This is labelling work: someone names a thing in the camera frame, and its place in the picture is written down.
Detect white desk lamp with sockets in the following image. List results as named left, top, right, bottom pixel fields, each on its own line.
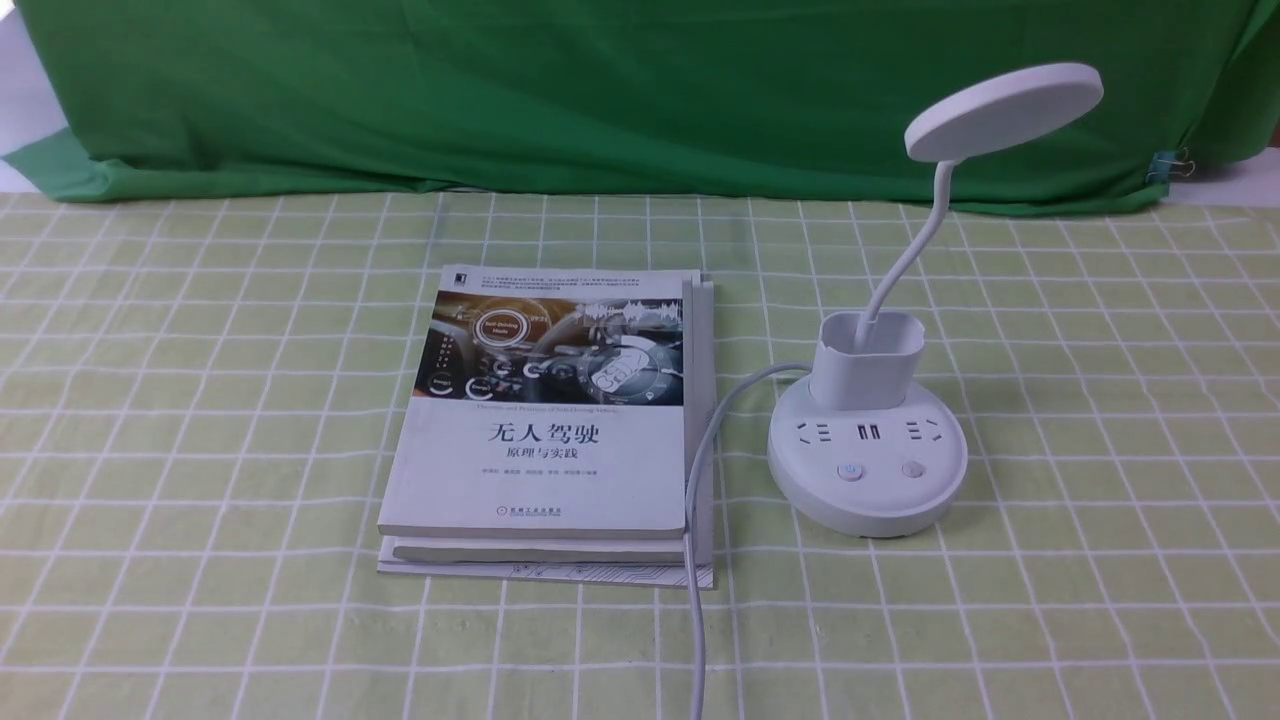
left=767, top=61, right=1105, bottom=539

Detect top white self-driving book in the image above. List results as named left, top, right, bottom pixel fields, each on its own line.
left=378, top=264, right=703, bottom=541

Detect bottom white book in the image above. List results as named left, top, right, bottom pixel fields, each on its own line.
left=378, top=281, right=717, bottom=591

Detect middle white book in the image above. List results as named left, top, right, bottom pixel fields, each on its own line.
left=392, top=279, right=713, bottom=566

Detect green checked tablecloth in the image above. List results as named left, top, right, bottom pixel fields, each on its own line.
left=1, top=193, right=1279, bottom=719

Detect green backdrop cloth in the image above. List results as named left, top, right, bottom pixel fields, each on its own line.
left=3, top=1, right=1277, bottom=217

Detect metal binder clip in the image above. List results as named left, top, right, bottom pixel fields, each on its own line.
left=1146, top=149, right=1197, bottom=184

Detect white lamp power cable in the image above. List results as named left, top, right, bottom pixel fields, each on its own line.
left=684, top=363, right=813, bottom=720

